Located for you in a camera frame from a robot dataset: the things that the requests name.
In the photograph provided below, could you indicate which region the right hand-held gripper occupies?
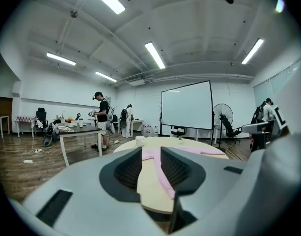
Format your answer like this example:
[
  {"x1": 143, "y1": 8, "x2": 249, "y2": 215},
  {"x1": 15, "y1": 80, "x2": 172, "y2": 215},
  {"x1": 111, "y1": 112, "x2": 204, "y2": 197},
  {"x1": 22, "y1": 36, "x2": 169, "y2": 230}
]
[{"x1": 241, "y1": 104, "x2": 288, "y2": 139}]

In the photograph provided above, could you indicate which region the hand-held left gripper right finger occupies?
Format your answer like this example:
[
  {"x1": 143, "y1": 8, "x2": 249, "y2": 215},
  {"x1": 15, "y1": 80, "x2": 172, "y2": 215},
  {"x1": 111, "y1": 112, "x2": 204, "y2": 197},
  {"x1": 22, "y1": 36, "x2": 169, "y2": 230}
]
[{"x1": 160, "y1": 146, "x2": 207, "y2": 198}]

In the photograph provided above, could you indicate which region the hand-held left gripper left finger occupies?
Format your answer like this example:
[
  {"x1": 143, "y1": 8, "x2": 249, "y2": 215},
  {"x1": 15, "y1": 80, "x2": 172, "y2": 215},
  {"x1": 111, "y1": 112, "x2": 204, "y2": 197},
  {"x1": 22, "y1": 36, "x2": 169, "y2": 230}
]
[{"x1": 99, "y1": 146, "x2": 143, "y2": 204}]

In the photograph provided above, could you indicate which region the pink long-sleeved top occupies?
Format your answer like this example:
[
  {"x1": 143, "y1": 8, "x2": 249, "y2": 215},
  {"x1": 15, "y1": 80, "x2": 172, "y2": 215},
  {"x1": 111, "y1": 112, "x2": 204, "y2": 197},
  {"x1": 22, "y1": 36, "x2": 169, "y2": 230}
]
[{"x1": 142, "y1": 146, "x2": 226, "y2": 200}]

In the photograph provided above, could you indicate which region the black office chair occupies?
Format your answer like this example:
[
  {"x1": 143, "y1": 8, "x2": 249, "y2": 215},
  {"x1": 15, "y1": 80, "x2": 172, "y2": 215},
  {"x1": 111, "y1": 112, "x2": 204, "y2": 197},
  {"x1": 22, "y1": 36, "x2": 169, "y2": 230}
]
[
  {"x1": 219, "y1": 114, "x2": 242, "y2": 145},
  {"x1": 170, "y1": 126, "x2": 187, "y2": 138},
  {"x1": 35, "y1": 107, "x2": 48, "y2": 134}
]

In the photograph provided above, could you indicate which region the black standing fan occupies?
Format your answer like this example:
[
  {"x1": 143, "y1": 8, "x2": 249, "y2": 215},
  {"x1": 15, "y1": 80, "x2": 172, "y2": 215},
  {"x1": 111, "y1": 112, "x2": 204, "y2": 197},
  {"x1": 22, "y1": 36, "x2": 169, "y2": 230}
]
[{"x1": 212, "y1": 103, "x2": 234, "y2": 152}]

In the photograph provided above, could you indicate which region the white cup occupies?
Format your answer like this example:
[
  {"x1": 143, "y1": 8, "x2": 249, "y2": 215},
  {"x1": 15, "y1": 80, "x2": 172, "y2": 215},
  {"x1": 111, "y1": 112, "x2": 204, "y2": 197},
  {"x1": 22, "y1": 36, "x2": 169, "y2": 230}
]
[{"x1": 135, "y1": 135, "x2": 146, "y2": 148}]

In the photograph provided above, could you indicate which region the group of water bottles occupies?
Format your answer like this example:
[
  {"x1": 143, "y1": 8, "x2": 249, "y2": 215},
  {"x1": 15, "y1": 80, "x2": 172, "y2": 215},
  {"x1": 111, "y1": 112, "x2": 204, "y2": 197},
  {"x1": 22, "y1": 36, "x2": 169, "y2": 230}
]
[{"x1": 141, "y1": 124, "x2": 160, "y2": 138}]

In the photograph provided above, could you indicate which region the black table with white legs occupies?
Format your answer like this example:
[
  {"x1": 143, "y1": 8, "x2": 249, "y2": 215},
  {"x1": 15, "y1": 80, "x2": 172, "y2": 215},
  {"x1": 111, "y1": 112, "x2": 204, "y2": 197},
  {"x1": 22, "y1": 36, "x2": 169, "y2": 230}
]
[{"x1": 53, "y1": 123, "x2": 104, "y2": 167}]

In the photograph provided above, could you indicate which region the white projection screen on stand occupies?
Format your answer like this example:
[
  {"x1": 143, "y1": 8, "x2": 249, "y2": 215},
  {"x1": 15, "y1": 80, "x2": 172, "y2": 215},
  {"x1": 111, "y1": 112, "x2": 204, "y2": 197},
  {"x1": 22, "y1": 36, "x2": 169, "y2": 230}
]
[{"x1": 160, "y1": 80, "x2": 214, "y2": 142}]

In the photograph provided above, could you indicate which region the white box with fruit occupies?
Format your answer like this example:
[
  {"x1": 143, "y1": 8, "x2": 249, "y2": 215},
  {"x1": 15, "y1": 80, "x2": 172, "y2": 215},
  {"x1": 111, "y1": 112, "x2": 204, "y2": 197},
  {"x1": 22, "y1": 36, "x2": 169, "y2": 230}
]
[{"x1": 64, "y1": 116, "x2": 79, "y2": 128}]

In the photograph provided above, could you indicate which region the grey bag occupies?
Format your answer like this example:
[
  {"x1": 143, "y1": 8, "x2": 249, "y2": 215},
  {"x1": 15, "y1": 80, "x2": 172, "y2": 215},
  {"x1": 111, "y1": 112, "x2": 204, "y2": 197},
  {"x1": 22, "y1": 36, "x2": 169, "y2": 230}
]
[{"x1": 42, "y1": 122, "x2": 60, "y2": 148}]

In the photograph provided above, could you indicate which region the white air conditioner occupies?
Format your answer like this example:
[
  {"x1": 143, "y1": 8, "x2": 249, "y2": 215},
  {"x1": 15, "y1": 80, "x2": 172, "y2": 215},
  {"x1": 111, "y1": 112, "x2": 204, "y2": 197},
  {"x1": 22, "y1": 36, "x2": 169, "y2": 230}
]
[{"x1": 127, "y1": 79, "x2": 146, "y2": 87}]

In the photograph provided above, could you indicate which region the table with red checked cloth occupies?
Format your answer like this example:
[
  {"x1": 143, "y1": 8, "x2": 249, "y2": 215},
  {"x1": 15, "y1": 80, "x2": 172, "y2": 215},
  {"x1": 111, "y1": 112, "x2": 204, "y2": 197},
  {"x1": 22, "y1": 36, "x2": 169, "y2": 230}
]
[{"x1": 14, "y1": 116, "x2": 37, "y2": 138}]

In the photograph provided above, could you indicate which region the white floor cable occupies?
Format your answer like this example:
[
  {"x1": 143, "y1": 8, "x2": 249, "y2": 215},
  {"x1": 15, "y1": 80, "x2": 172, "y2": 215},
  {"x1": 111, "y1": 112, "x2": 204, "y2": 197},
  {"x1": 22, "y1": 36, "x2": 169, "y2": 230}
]
[{"x1": 0, "y1": 139, "x2": 61, "y2": 162}]

